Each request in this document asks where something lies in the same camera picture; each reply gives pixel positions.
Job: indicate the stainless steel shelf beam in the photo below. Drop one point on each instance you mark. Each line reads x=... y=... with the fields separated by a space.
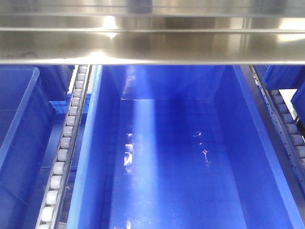
x=152 y=31

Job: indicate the large blue bin centre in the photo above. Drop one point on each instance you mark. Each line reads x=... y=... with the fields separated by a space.
x=180 y=147

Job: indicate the blue bin at left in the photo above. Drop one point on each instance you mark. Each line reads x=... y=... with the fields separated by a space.
x=26 y=120

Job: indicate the blue bin at right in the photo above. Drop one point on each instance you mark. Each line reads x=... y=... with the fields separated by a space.
x=279 y=77

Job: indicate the white roller track right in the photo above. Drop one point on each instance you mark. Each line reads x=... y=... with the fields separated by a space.
x=287 y=129

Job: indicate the white roller track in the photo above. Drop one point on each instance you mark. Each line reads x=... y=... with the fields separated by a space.
x=287 y=129
x=51 y=206

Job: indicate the white roller track left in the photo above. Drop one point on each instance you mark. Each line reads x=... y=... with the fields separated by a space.
x=51 y=206

